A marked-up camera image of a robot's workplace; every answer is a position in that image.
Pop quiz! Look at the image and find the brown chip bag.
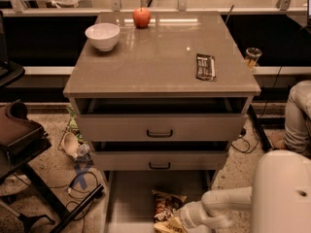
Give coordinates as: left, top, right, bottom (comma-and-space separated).
153, 190, 187, 222

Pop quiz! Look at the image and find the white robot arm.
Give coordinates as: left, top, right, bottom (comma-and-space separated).
155, 150, 311, 233

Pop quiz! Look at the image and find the open bottom drawer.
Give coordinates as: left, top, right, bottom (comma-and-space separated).
104, 170, 209, 233

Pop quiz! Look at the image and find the grey drawer cabinet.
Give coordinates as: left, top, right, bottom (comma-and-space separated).
64, 12, 260, 227

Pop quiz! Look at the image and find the black metal floor bar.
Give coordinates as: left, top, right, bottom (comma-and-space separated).
248, 105, 271, 152

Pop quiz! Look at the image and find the crumpled trash on floor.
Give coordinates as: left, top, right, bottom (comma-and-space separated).
58, 107, 91, 163

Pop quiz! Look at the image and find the tan sneaker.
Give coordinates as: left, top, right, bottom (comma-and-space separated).
270, 132, 287, 150

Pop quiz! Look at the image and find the black snack bar wrapper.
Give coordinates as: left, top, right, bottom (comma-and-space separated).
196, 53, 216, 81

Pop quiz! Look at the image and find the person's leg in jeans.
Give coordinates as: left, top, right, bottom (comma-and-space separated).
285, 80, 311, 154

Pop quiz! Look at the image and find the dark side table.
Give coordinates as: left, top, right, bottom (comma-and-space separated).
0, 61, 105, 233

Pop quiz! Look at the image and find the plastic cup with drink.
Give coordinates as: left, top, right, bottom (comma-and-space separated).
245, 48, 262, 70

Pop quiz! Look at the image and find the white bowl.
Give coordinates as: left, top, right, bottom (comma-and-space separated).
85, 23, 121, 51

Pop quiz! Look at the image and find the red apple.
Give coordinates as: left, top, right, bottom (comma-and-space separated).
132, 7, 151, 28

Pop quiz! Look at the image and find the middle drawer with handle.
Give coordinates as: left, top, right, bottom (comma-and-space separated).
91, 142, 227, 171

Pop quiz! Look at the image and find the drawer with handle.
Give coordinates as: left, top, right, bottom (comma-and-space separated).
76, 98, 246, 142
91, 142, 227, 171

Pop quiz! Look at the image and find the black floor cable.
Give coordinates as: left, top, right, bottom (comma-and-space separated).
230, 128, 260, 154

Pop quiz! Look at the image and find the top drawer with handle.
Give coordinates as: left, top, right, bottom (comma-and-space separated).
76, 98, 246, 142

